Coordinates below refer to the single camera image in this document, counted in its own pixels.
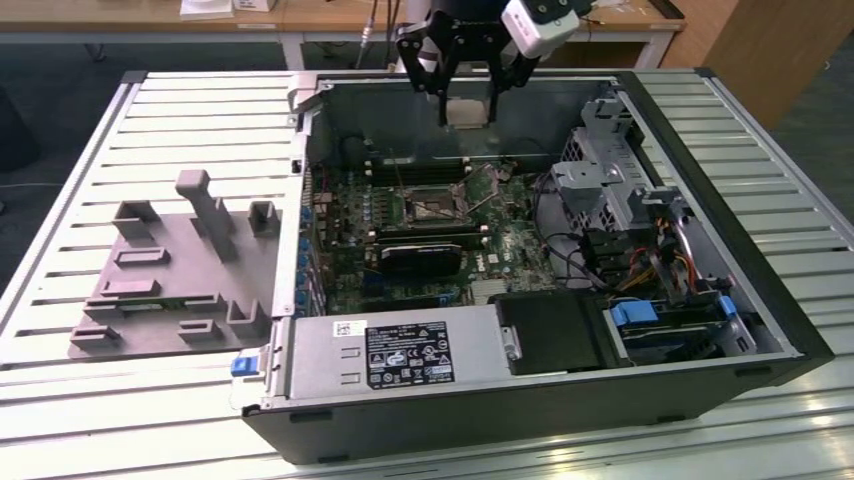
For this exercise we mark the small black graphics card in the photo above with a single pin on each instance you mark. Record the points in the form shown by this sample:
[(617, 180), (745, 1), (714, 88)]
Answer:
[(421, 260)]

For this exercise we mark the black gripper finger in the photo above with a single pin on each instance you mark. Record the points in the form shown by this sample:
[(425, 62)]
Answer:
[(427, 60), (510, 65)]

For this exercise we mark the black expansion slot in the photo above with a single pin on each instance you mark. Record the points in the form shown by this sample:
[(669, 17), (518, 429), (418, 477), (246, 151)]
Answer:
[(427, 231), (430, 241)]

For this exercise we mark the blue disk carrier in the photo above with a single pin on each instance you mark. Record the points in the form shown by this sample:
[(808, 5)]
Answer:
[(634, 312)]

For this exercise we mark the black plastic shroud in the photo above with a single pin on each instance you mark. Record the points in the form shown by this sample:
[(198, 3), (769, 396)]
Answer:
[(547, 330)]

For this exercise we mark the green motherboard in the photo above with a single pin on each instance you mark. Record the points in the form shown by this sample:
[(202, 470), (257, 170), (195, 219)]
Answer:
[(347, 235)]

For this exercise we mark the grey parts rack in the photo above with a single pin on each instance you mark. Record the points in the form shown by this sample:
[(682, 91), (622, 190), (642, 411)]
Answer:
[(194, 260)]

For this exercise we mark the silver CPU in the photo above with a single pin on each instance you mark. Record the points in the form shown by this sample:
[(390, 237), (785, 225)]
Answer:
[(470, 114)]

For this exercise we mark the black open PC case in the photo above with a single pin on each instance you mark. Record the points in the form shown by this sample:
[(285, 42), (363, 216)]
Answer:
[(467, 425)]

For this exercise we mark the small silver heatsink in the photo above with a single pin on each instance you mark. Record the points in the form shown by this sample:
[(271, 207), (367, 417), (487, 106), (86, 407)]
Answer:
[(489, 291)]

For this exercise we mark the wooden desk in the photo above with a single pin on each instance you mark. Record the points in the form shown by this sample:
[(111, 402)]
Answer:
[(134, 22)]

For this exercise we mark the wooden cabinet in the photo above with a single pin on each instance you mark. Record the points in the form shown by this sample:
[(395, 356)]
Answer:
[(768, 50)]

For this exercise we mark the disk bay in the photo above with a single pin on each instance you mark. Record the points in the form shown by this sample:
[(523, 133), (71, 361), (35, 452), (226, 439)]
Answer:
[(674, 335)]

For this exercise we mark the grey metal drive cage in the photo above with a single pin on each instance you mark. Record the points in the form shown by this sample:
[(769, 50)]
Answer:
[(601, 180)]

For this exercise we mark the green RAM stick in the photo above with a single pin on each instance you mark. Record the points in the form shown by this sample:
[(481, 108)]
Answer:
[(167, 302)]

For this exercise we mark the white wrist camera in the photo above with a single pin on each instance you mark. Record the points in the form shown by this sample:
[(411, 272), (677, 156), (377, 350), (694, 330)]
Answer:
[(537, 25)]

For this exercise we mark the blue case latch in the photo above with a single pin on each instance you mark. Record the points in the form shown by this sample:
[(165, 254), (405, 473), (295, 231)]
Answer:
[(243, 364)]

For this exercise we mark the small blue clip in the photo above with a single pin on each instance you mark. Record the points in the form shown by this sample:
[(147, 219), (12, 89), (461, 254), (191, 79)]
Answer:
[(726, 306)]

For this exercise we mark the thin metal locking lever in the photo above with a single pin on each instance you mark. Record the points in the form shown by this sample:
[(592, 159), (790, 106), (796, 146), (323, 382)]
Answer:
[(401, 180)]

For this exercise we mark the small white box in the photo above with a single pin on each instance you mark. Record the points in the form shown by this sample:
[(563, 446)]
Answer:
[(257, 5)]

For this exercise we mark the grey power supply unit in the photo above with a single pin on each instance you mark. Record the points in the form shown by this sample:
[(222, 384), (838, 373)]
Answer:
[(321, 360)]

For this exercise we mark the CPU socket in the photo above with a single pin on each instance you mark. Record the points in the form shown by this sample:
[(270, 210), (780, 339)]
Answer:
[(430, 207)]

